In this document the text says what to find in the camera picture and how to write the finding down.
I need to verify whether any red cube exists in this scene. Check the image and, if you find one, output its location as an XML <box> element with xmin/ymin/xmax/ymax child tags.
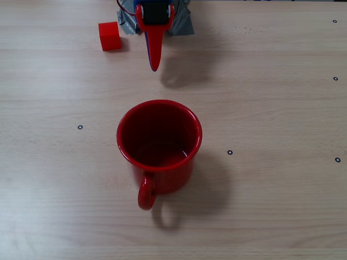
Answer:
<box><xmin>98</xmin><ymin>21</ymin><xmax>123</xmax><ymax>51</ymax></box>

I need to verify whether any red enamel mug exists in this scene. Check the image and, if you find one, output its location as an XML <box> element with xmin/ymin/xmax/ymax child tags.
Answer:
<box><xmin>116</xmin><ymin>99</ymin><xmax>203</xmax><ymax>211</ymax></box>

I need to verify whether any crumpled grey duct tape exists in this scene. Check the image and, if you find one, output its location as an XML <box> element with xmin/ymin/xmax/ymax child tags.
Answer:
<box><xmin>117</xmin><ymin>0</ymin><xmax>142</xmax><ymax>36</ymax></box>

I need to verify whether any red white black servo cable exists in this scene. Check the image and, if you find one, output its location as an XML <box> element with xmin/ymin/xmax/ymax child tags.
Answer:
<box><xmin>117</xmin><ymin>0</ymin><xmax>136</xmax><ymax>16</ymax></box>

